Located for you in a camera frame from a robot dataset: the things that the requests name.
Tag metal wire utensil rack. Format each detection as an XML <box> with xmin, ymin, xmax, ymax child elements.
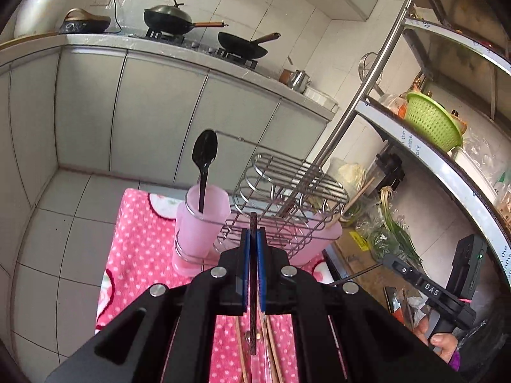
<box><xmin>173</xmin><ymin>130</ymin><xmax>350</xmax><ymax>267</ymax></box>

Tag pink plastic cup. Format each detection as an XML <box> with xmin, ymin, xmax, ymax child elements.
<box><xmin>172</xmin><ymin>184</ymin><xmax>232</xmax><ymax>278</ymax></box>
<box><xmin>295</xmin><ymin>207</ymin><xmax>344</xmax><ymax>266</ymax></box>

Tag wooden cutting board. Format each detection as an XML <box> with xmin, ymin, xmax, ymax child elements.
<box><xmin>0</xmin><ymin>32</ymin><xmax>60</xmax><ymax>49</ymax></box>

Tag black power cable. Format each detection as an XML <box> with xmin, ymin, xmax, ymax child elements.
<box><xmin>109</xmin><ymin>0</ymin><xmax>133</xmax><ymax>34</ymax></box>

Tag napa cabbage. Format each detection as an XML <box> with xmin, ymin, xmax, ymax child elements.
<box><xmin>337</xmin><ymin>163</ymin><xmax>367</xmax><ymax>192</ymax></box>

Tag white rice cooker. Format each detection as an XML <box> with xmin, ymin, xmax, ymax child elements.
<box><xmin>14</xmin><ymin>0</ymin><xmax>66</xmax><ymax>41</ymax></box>

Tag person's right forearm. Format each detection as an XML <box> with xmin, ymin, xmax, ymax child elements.
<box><xmin>446</xmin><ymin>321</ymin><xmax>500</xmax><ymax>381</ymax></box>

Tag metal shelf rack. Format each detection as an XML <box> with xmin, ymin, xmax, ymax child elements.
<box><xmin>303</xmin><ymin>0</ymin><xmax>511</xmax><ymax>300</ymax></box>

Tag black wok with wooden handle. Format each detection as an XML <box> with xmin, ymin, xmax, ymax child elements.
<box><xmin>144</xmin><ymin>8</ymin><xmax>229</xmax><ymax>36</ymax></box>

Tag black frying pan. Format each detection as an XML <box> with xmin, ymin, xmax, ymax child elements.
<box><xmin>217</xmin><ymin>32</ymin><xmax>281</xmax><ymax>60</ymax></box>

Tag gas stove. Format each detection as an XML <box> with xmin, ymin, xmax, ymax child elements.
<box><xmin>130</xmin><ymin>28</ymin><xmax>259</xmax><ymax>69</ymax></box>

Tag black plastic spoon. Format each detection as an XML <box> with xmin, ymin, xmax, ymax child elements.
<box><xmin>192</xmin><ymin>129</ymin><xmax>218</xmax><ymax>213</ymax></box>

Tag black blender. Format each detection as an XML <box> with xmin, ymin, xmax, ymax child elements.
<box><xmin>373</xmin><ymin>147</ymin><xmax>406</xmax><ymax>192</ymax></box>

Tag grey kitchen base cabinets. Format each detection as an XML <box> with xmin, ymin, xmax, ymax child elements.
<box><xmin>0</xmin><ymin>33</ymin><xmax>338</xmax><ymax>208</ymax></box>

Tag dark brown chopstick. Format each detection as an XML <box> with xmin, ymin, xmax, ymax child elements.
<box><xmin>249</xmin><ymin>212</ymin><xmax>258</xmax><ymax>357</ymax></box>

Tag black electric cooker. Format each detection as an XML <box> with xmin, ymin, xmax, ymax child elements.
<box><xmin>59</xmin><ymin>8</ymin><xmax>111</xmax><ymax>34</ymax></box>

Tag clear plastic bags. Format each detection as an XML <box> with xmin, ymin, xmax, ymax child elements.
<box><xmin>463</xmin><ymin>128</ymin><xmax>511</xmax><ymax>192</ymax></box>

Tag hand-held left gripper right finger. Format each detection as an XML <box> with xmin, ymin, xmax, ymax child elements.
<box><xmin>257</xmin><ymin>227</ymin><xmax>464</xmax><ymax>383</ymax></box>

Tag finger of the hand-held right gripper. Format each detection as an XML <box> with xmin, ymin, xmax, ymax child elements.
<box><xmin>382</xmin><ymin>252</ymin><xmax>405</xmax><ymax>274</ymax></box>

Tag sauce bottle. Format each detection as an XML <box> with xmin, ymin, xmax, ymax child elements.
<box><xmin>449</xmin><ymin>108</ymin><xmax>469</xmax><ymax>134</ymax></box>

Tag white plastic container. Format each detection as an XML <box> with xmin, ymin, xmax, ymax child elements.
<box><xmin>451</xmin><ymin>146</ymin><xmax>500</xmax><ymax>204</ymax></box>

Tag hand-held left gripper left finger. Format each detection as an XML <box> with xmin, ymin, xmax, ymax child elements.
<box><xmin>44</xmin><ymin>228</ymin><xmax>251</xmax><ymax>383</ymax></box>

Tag person's right hand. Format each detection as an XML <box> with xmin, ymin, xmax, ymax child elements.
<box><xmin>413</xmin><ymin>313</ymin><xmax>460</xmax><ymax>368</ymax></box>

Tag cardboard box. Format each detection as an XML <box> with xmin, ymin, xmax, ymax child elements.
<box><xmin>331</xmin><ymin>227</ymin><xmax>424</xmax><ymax>328</ymax></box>

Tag clear glass container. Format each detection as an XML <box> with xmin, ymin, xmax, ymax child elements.
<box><xmin>303</xmin><ymin>86</ymin><xmax>338</xmax><ymax>109</ymax></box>

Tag green plastic basket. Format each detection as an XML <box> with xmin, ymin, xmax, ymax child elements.
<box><xmin>404</xmin><ymin>92</ymin><xmax>464</xmax><ymax>152</ymax></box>

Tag small metal kettle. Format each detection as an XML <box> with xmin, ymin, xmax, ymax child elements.
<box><xmin>288</xmin><ymin>70</ymin><xmax>311</xmax><ymax>92</ymax></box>

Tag dark wok lid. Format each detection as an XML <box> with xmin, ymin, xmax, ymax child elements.
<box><xmin>145</xmin><ymin>0</ymin><xmax>188</xmax><ymax>19</ymax></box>

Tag green onions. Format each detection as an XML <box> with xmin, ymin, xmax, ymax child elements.
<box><xmin>365</xmin><ymin>187</ymin><xmax>424</xmax><ymax>268</ymax></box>

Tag round metal wire strainer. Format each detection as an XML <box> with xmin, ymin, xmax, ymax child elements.
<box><xmin>358</xmin><ymin>52</ymin><xmax>386</xmax><ymax>84</ymax></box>

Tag pink polka-dot cloth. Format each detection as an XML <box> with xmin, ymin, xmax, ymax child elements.
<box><xmin>95</xmin><ymin>187</ymin><xmax>340</xmax><ymax>383</ymax></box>

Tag orange food packet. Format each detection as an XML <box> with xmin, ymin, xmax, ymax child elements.
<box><xmin>379</xmin><ymin>94</ymin><xmax>410</xmax><ymax>118</ymax></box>

